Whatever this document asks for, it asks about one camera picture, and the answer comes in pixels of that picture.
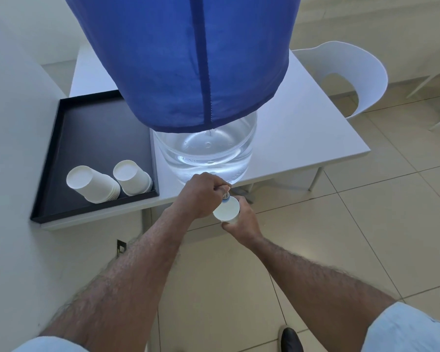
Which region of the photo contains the clear water jug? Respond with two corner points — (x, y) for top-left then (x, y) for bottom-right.
(152, 110), (258, 186)

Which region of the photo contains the black tray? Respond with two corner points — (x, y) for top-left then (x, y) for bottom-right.
(30, 89), (160, 224)

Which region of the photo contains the stack of white paper cups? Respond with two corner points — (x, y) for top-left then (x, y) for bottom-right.
(113, 160), (154, 197)
(66, 165), (121, 204)

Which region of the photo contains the white metal chair frame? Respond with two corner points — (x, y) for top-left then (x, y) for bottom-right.
(406, 64), (440, 131)

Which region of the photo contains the light blue right sleeve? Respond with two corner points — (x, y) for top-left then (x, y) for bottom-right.
(361, 301), (440, 352)

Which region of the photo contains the white plastic chair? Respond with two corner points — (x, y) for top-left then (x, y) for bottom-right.
(291, 41), (389, 120)

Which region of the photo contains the black shoe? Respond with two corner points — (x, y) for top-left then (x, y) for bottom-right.
(279, 326), (304, 352)

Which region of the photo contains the person's left forearm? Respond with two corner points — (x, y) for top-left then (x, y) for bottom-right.
(38, 207), (191, 352)

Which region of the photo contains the light blue left sleeve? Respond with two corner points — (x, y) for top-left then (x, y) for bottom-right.
(11, 335), (91, 352)

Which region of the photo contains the blue cloth jug cover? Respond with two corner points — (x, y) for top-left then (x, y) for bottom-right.
(63, 0), (302, 133)

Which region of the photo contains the white paper cup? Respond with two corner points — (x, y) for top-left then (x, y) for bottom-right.
(213, 196), (241, 225)

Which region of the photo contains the person's right forearm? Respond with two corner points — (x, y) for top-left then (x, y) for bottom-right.
(247, 236), (397, 352)

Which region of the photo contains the person's left hand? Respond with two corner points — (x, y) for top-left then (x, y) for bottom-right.
(177, 172), (232, 221)

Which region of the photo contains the person's right hand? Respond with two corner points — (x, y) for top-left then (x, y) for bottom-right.
(221, 197), (264, 248)

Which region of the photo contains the light blue sleeve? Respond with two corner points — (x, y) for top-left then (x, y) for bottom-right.
(361, 301), (440, 352)
(11, 335), (91, 352)

